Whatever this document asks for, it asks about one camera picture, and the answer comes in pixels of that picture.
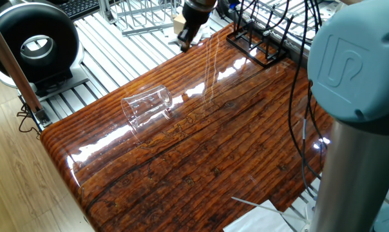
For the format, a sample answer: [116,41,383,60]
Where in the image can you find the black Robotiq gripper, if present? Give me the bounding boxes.
[177,2,212,53]

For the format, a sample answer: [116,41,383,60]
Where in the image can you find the clear glass cup with handle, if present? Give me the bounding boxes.
[120,84,174,131]

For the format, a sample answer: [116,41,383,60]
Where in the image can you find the black metal cup rack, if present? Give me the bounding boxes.
[225,5,295,68]

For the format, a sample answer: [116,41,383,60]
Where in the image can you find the crumpled paper and box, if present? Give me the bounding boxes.
[167,24,212,46]

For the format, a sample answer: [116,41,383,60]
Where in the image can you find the black keyboard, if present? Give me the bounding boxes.
[57,0,101,21]

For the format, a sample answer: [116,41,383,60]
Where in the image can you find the glossy wood-grain table mat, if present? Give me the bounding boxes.
[40,23,334,232]

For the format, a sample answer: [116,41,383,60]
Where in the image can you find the aluminium plate with holes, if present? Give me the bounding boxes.
[290,0,342,22]

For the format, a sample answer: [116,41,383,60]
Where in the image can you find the white paper sheet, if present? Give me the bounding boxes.
[222,199,294,232]

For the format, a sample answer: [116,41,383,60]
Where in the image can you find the silver wire rack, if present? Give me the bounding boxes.
[97,0,184,36]

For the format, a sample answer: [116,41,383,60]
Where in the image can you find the grey aluminium side rail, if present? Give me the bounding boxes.
[286,44,310,67]

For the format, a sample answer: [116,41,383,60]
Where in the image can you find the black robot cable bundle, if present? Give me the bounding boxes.
[213,0,330,200]

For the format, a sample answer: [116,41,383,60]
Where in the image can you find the aluminium frame post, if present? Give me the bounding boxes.
[0,13,53,128]

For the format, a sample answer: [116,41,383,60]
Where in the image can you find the black ring-shaped device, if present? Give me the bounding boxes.
[0,0,91,98]

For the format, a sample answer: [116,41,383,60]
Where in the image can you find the dark tangled wire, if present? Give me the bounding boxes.
[15,102,43,140]

